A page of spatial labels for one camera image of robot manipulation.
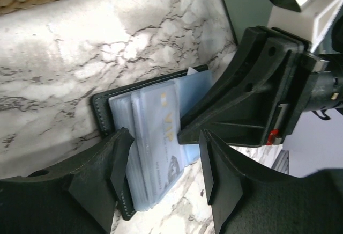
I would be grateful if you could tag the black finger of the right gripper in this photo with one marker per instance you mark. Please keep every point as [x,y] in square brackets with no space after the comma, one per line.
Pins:
[253,97]

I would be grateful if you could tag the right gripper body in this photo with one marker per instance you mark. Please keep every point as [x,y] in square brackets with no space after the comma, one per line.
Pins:
[316,87]

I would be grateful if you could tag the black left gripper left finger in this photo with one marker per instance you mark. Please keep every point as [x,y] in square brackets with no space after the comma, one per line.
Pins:
[77,195]

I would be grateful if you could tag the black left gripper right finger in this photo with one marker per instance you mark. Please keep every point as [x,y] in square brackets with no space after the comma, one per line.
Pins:
[248,197]

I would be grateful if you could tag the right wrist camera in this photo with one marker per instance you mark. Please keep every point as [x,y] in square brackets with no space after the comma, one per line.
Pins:
[306,19]

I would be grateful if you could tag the black card holder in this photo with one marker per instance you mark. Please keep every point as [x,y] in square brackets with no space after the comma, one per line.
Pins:
[113,110]

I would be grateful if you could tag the aluminium frame rail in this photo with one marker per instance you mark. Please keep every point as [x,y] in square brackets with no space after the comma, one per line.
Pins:
[281,164]

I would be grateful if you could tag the silver VIP card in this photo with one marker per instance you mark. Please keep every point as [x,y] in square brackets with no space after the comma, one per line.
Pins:
[156,114]

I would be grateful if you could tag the green clear-lid storage box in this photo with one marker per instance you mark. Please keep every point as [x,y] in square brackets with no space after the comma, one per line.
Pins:
[246,13]

